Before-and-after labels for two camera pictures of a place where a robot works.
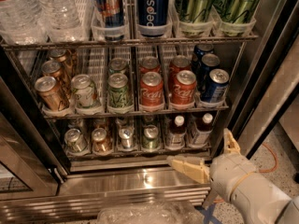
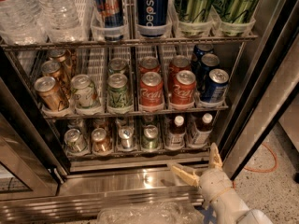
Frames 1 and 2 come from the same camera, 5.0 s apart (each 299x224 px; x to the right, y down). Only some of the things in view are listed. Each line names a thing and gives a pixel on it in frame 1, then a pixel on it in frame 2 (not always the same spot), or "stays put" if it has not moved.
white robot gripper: [226, 175] to [214, 182]
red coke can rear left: [149, 63] stays put
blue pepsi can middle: [208, 63] stays put
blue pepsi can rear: [204, 49] stays put
